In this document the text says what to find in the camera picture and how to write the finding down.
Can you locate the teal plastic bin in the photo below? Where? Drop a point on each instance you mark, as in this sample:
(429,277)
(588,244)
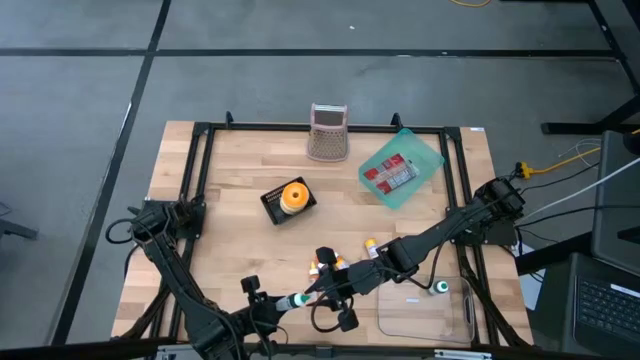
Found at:
(425,150)

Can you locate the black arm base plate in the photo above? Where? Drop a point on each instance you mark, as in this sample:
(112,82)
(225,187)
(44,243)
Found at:
(197,229)
(495,236)

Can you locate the metal box grater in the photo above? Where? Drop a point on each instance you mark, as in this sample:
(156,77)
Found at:
(327,142)

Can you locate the silver aluminium rail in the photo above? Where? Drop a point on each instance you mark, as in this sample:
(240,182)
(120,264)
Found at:
(400,353)

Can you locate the black aluminium table frame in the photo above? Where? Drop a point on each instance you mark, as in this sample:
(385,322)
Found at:
(260,126)

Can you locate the black laptop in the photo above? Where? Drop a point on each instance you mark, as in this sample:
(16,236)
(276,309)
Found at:
(600,305)

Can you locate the orange toy donut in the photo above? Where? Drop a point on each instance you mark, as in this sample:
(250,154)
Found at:
(287,195)

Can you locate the clear plastic bin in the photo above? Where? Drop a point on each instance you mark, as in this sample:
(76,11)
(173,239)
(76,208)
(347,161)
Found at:
(425,325)

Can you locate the black plastic basket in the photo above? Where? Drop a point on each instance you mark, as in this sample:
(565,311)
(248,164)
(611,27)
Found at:
(272,205)

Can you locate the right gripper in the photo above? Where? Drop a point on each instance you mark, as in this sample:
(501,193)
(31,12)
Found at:
(362,277)

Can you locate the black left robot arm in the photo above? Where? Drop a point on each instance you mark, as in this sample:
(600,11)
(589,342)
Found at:
(170,270)

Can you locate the yellow icing bottle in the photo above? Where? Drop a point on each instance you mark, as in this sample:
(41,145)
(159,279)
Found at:
(371,246)
(342,263)

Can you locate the black desk frame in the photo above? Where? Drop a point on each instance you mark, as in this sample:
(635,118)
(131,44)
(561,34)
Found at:
(575,127)

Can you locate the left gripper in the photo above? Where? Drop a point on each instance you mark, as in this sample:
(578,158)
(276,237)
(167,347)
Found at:
(250,322)

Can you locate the small grey table camera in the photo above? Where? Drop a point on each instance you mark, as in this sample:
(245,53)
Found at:
(323,351)

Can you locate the dark furniture foot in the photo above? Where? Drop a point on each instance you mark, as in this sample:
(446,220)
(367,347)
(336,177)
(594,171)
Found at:
(15,230)

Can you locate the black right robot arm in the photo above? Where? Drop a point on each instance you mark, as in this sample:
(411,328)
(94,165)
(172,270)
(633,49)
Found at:
(450,225)

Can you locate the red cracker package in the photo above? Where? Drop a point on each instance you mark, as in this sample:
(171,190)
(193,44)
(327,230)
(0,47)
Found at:
(390,172)

